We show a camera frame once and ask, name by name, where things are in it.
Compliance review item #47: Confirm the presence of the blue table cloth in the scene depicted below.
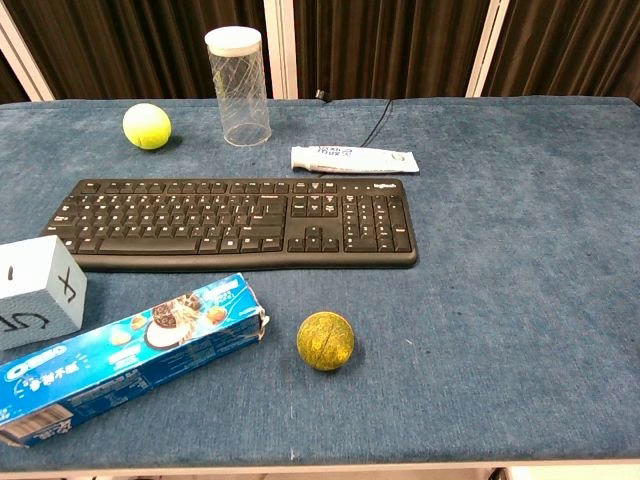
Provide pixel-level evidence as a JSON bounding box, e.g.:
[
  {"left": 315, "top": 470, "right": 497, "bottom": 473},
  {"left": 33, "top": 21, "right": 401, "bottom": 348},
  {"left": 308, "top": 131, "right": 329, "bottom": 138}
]
[{"left": 0, "top": 95, "right": 640, "bottom": 472}]

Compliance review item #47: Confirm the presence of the blue Oreo cookie box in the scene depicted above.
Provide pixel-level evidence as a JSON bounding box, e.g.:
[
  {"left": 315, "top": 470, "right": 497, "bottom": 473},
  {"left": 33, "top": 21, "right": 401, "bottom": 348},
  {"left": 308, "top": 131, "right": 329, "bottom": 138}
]
[{"left": 0, "top": 272, "right": 272, "bottom": 448}]

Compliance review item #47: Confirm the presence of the bright yellow tennis ball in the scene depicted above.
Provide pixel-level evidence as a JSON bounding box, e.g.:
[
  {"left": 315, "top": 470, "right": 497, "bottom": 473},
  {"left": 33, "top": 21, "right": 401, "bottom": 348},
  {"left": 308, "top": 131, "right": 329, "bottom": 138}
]
[{"left": 122, "top": 102, "right": 173, "bottom": 150}]

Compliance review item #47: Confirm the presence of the white frame post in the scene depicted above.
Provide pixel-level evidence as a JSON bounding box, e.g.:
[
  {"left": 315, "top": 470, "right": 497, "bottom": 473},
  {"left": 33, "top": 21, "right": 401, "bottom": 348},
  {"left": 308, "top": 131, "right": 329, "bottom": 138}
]
[
  {"left": 263, "top": 0, "right": 300, "bottom": 100},
  {"left": 0, "top": 3, "right": 56, "bottom": 103},
  {"left": 464, "top": 0, "right": 511, "bottom": 99}
]

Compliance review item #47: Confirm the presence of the clear plastic cylinder container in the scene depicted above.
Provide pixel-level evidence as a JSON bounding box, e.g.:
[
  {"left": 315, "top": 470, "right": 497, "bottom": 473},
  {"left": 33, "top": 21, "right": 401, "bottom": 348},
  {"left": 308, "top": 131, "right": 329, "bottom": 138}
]
[{"left": 203, "top": 26, "right": 273, "bottom": 148}]

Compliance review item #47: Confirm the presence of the white toothpaste tube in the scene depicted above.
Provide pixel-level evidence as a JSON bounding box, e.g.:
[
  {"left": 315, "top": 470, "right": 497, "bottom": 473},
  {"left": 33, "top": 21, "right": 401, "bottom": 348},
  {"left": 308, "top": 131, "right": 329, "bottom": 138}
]
[{"left": 290, "top": 145, "right": 421, "bottom": 176}]

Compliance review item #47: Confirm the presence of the dark brown curtain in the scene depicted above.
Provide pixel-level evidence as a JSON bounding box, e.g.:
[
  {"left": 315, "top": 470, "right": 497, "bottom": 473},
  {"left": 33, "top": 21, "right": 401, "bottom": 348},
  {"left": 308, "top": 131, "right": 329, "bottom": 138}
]
[{"left": 0, "top": 0, "right": 640, "bottom": 105}]

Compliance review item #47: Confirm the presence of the black keyboard cable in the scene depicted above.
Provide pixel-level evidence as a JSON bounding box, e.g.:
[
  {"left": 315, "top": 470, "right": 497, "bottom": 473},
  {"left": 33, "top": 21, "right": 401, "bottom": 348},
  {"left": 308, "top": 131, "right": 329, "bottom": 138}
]
[{"left": 315, "top": 89, "right": 395, "bottom": 149}]

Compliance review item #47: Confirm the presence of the black Logitech keyboard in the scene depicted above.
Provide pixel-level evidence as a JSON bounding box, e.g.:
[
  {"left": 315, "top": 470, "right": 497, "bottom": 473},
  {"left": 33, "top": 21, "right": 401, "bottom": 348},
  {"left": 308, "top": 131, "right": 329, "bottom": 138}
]
[{"left": 40, "top": 177, "right": 419, "bottom": 272}]

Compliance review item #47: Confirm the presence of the light blue foam cube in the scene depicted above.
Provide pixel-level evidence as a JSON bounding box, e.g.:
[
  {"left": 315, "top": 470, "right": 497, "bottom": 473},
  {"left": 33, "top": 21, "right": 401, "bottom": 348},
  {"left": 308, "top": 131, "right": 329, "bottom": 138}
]
[{"left": 0, "top": 234, "right": 89, "bottom": 352}]

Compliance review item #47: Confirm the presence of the worn dark yellow ball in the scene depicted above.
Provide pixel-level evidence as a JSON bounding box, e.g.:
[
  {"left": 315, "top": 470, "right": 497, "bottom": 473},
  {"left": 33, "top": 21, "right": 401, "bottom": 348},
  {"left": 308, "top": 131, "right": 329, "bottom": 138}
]
[{"left": 296, "top": 311, "right": 356, "bottom": 372}]

